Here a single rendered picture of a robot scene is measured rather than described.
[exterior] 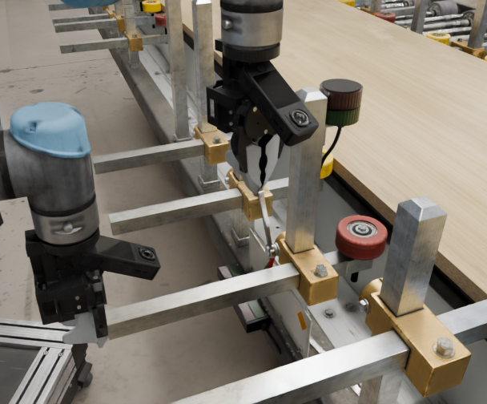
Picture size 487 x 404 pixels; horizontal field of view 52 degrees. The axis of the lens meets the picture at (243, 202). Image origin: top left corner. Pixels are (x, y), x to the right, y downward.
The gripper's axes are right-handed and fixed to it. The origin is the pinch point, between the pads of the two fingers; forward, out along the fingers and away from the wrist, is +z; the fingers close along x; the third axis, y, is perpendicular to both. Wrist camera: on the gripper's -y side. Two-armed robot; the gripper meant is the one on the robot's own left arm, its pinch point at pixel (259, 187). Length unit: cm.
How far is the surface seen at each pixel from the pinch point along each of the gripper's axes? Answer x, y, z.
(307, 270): -4.5, -6.4, 14.0
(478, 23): -136, 37, 7
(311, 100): -6.8, -2.4, -12.0
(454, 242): -24.0, -19.2, 11.0
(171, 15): -33, 69, -6
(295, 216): -6.0, -1.6, 7.1
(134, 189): -61, 160, 101
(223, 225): -16.4, 29.7, 31.0
